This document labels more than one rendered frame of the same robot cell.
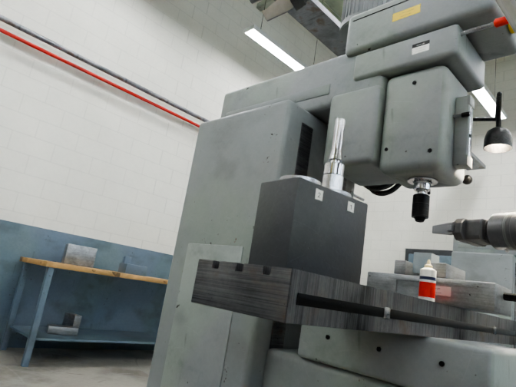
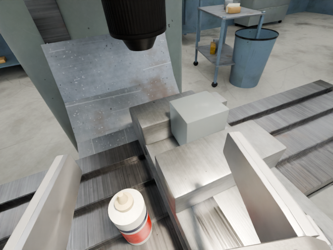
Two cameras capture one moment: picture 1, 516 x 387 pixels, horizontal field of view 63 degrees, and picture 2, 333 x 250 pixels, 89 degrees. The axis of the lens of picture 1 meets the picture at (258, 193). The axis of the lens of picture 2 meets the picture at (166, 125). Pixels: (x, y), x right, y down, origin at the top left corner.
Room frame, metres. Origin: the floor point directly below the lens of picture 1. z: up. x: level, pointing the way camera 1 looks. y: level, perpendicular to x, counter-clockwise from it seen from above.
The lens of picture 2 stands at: (1.04, -0.56, 1.23)
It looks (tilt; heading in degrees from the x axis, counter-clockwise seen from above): 42 degrees down; 25
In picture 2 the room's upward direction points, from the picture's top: 5 degrees counter-clockwise
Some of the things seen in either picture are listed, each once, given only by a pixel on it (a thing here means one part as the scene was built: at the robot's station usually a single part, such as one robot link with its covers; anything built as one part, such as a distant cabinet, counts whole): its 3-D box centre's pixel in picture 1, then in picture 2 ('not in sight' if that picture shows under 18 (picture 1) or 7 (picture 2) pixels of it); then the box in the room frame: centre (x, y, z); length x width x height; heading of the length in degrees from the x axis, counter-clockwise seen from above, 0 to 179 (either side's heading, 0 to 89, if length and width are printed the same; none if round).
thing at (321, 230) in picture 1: (310, 232); not in sight; (0.90, -0.13, 1.06); 0.22 x 0.12 x 0.20; 127
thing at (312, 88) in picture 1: (305, 105); not in sight; (1.54, -0.13, 1.66); 0.80 x 0.23 x 0.20; 44
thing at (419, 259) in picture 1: (425, 264); (196, 122); (1.23, -0.52, 1.07); 0.06 x 0.05 x 0.06; 134
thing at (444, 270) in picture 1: (444, 273); (218, 160); (1.19, -0.56, 1.05); 0.15 x 0.06 x 0.04; 134
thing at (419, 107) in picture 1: (425, 130); not in sight; (1.18, -0.47, 1.47); 0.21 x 0.19 x 0.32; 134
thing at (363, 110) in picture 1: (368, 139); not in sight; (1.32, -0.34, 1.47); 0.24 x 0.19 x 0.26; 134
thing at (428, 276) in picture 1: (427, 280); (131, 214); (1.10, -0.47, 1.01); 0.04 x 0.04 x 0.11
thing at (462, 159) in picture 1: (464, 132); not in sight; (1.10, -0.55, 1.45); 0.04 x 0.04 x 0.21; 44
